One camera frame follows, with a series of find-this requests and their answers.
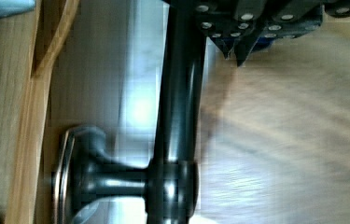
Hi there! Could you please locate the dark wooden cutting board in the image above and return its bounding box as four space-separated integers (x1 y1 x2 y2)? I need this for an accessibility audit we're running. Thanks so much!
191 18 350 224

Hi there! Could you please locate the black drawer handle bar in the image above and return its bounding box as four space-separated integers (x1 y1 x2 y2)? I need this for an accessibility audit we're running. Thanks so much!
53 0 206 224

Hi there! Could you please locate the teal glass board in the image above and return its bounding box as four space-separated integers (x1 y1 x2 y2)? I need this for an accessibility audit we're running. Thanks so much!
0 0 36 19

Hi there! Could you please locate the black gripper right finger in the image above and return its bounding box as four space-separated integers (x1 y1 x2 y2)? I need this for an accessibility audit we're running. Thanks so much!
233 0 350 66

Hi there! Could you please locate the wooden drawer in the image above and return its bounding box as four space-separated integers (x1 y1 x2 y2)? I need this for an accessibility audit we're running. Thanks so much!
0 0 162 224

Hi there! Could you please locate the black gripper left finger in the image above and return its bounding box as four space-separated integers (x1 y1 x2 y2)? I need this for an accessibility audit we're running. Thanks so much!
162 0 259 60

